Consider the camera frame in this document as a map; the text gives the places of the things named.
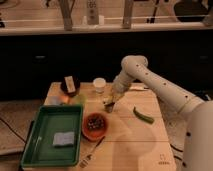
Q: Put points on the white brush with black head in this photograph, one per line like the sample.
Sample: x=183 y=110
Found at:
x=138 y=88

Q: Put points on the dark round box with card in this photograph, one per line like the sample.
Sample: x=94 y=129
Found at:
x=70 y=85

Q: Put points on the blue sponge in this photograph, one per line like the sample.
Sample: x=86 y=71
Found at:
x=63 y=138

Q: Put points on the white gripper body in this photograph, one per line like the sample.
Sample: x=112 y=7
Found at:
x=121 y=84

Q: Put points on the green plastic tray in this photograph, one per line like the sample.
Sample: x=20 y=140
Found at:
x=39 y=150

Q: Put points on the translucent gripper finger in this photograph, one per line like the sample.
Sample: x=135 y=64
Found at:
x=113 y=98

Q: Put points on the white plastic cup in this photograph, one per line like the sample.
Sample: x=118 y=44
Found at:
x=99 y=84

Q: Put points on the green chili pepper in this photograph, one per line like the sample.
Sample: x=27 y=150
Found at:
x=143 y=117

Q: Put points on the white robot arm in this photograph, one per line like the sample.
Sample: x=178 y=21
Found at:
x=198 y=145

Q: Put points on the fork with dark handle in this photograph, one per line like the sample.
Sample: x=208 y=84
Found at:
x=84 y=162

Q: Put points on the metal cup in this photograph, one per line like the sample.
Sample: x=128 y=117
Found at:
x=109 y=106

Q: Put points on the orange bowl with beans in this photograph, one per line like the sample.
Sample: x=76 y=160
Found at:
x=95 y=126

